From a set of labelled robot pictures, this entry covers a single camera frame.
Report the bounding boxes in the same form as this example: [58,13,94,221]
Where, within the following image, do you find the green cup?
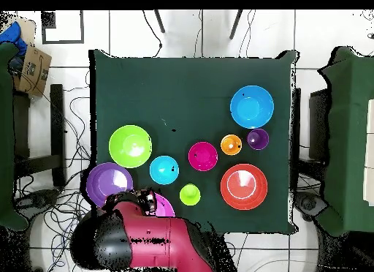
[179,183,202,207]

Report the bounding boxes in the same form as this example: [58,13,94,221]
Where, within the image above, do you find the white box stack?
[363,99,374,207]

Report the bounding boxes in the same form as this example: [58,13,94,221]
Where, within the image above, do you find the small red-pink bowl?
[187,141,219,173]

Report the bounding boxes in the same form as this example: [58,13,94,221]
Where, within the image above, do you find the small blue bowl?
[149,155,180,186]

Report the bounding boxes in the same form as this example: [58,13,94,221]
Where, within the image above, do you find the orange cup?
[220,134,243,156]

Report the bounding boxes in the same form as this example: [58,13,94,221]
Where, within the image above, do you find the dark green tablecloth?
[88,48,300,235]

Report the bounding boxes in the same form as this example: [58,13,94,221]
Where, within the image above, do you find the large green bowl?
[108,124,153,169]

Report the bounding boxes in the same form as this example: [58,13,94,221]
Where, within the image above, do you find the large pink bowl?
[153,192,176,218]

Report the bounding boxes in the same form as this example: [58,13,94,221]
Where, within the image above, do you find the large orange-red bowl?
[220,163,269,211]

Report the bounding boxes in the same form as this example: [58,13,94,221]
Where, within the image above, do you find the purple cup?
[246,128,270,151]

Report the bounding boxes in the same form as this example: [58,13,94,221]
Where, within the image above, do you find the large blue bowl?
[229,85,275,129]

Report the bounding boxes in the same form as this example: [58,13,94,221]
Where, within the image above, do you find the large purple bowl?
[85,162,134,209]

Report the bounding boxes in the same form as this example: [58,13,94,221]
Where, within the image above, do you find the black tripod leg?
[153,10,166,34]
[229,10,243,40]

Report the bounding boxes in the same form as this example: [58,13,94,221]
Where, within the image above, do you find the black cabinet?
[308,88,331,162]

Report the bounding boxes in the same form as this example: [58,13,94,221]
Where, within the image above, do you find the neighbouring green covered table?
[0,42,28,232]
[316,45,374,237]

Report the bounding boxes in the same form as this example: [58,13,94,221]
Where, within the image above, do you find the cardboard box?
[12,45,53,97]

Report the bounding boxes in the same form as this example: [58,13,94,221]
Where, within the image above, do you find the blue cloth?
[0,20,28,56]

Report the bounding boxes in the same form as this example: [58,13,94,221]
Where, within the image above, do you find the black floor cable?
[142,10,163,58]

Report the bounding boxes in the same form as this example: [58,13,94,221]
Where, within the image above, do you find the black frame stand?
[12,83,66,187]

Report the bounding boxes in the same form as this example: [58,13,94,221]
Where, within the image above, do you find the grey pedestal foot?
[294,192,328,217]
[17,189,59,210]

